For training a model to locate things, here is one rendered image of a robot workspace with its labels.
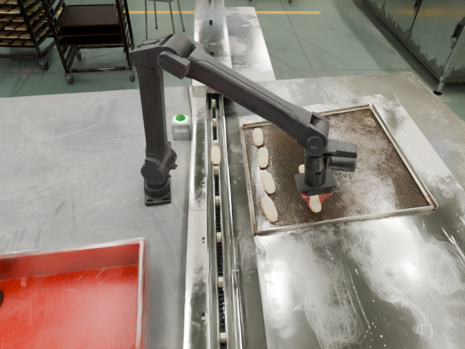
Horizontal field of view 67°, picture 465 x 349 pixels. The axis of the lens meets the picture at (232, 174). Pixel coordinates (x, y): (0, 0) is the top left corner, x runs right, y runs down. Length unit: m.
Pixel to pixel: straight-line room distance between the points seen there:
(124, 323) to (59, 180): 0.59
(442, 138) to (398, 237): 0.74
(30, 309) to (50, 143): 0.68
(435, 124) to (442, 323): 1.01
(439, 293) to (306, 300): 0.30
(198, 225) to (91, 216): 0.35
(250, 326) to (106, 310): 0.36
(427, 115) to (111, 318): 1.47
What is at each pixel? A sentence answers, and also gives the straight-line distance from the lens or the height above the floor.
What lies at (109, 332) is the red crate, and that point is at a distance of 0.96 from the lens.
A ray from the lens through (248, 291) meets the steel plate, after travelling 0.97.
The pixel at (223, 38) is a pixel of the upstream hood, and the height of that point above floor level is 0.92.
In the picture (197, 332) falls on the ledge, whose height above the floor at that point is 0.86.
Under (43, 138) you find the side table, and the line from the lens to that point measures 1.55.
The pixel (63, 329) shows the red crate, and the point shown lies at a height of 0.82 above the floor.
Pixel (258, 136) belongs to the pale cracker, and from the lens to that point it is 1.27.
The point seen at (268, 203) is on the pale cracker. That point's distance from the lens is 1.04.
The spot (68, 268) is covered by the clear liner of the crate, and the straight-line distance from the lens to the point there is 1.05.
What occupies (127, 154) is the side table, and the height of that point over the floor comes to 0.82.
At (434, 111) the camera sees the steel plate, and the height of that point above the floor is 0.82.
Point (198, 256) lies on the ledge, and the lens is 0.98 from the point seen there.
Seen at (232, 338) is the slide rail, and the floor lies 0.85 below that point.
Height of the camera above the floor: 1.68
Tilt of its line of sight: 44 degrees down
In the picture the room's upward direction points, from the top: 2 degrees clockwise
